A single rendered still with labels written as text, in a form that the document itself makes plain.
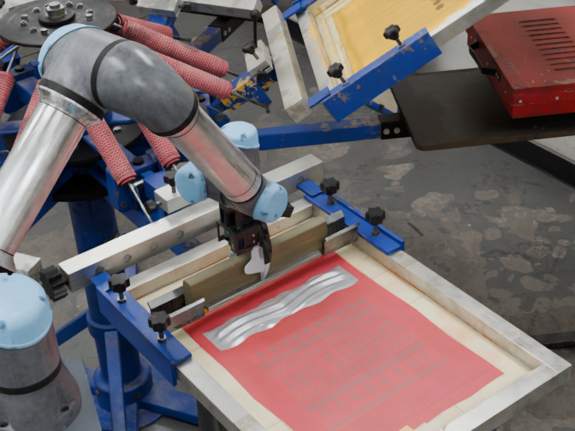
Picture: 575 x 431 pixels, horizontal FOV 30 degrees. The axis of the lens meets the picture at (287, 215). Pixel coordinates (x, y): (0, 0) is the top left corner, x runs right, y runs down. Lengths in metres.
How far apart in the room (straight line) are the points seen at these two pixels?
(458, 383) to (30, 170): 0.91
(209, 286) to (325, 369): 0.30
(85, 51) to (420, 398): 0.90
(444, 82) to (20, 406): 1.81
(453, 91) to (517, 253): 1.12
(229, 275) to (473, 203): 2.19
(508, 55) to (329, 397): 1.23
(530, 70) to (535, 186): 1.61
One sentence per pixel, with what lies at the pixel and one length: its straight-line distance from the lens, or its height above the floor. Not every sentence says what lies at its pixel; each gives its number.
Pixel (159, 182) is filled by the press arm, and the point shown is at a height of 1.04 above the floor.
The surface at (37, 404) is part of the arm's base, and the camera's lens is 1.69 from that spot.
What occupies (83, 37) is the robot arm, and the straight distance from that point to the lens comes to 1.75.
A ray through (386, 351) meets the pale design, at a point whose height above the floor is 0.96.
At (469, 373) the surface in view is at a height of 0.96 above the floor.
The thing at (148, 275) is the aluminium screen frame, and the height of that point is 0.99.
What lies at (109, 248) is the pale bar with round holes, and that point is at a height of 1.04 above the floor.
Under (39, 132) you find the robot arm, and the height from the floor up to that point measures 1.57.
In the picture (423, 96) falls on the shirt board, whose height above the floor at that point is 0.95.
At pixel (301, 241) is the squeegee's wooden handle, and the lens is 2.32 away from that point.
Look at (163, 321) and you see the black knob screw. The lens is 2.11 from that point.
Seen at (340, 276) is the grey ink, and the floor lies 0.96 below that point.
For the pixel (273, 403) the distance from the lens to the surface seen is 2.06.
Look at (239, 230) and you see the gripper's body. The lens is 2.18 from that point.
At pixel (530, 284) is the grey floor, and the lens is 3.91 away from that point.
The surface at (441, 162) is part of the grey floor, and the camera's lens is 4.56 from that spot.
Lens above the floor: 2.40
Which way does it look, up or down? 35 degrees down
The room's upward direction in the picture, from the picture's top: 3 degrees counter-clockwise
